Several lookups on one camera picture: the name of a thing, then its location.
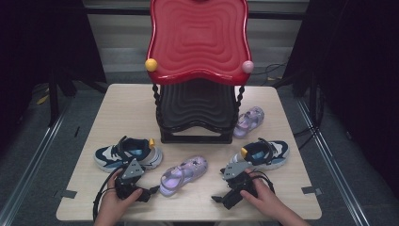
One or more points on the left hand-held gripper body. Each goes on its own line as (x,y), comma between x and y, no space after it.
(131,171)

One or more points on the dark curtain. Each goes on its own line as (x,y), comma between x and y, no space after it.
(360,78)
(37,37)

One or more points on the yellow floor marker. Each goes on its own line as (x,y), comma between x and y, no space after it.
(42,99)

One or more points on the person's right hand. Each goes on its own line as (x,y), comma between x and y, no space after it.
(265,197)

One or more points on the red and black shoe rack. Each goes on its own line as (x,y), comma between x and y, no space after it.
(199,40)

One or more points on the grey tape piece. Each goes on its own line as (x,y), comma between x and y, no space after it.
(69,194)
(311,190)

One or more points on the black metal stand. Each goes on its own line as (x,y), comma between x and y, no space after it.
(313,94)
(53,97)

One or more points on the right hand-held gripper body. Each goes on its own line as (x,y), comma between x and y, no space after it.
(236,171)

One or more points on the navy and white sneaker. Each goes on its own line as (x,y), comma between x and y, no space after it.
(109,155)
(269,150)

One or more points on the person's left hand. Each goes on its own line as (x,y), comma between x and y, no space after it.
(113,207)

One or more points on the metal floor rail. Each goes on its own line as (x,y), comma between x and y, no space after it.
(34,160)
(332,157)

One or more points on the purple translucent sandal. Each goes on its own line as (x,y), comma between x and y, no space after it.
(185,172)
(247,121)

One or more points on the black tape strip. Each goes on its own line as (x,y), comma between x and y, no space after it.
(77,132)

